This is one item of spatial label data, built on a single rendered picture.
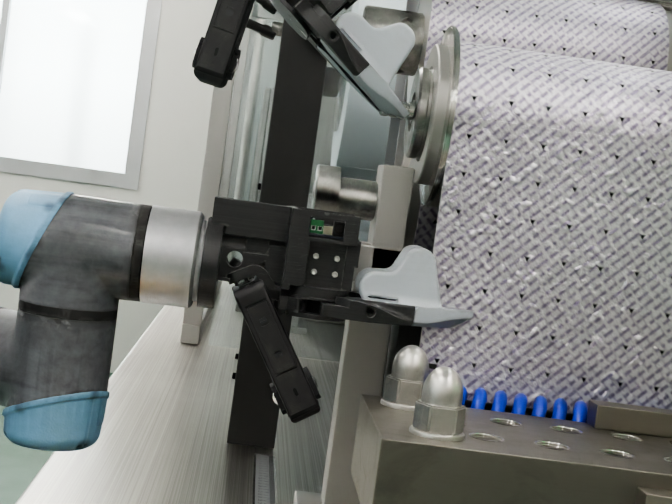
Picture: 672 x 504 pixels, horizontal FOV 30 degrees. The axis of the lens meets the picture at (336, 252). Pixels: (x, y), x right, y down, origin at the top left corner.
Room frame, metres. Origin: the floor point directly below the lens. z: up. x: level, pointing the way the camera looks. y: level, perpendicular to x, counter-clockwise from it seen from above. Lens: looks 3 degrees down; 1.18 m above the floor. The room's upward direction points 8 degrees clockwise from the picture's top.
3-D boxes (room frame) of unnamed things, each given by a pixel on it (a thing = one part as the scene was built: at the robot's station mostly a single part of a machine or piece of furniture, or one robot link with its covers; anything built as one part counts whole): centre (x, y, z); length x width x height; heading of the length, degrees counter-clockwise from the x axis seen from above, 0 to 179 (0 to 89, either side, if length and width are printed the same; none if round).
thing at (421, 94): (1.04, -0.06, 1.25); 0.07 x 0.02 x 0.07; 4
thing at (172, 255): (0.97, 0.12, 1.11); 0.08 x 0.05 x 0.08; 4
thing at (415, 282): (0.96, -0.07, 1.11); 0.09 x 0.03 x 0.06; 93
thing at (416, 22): (1.28, -0.03, 1.34); 0.06 x 0.06 x 0.06; 4
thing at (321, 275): (0.97, 0.04, 1.12); 0.12 x 0.08 x 0.09; 94
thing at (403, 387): (0.91, -0.07, 1.05); 0.04 x 0.04 x 0.04
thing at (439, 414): (0.81, -0.08, 1.05); 0.04 x 0.04 x 0.04
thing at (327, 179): (1.07, 0.02, 1.18); 0.04 x 0.02 x 0.04; 4
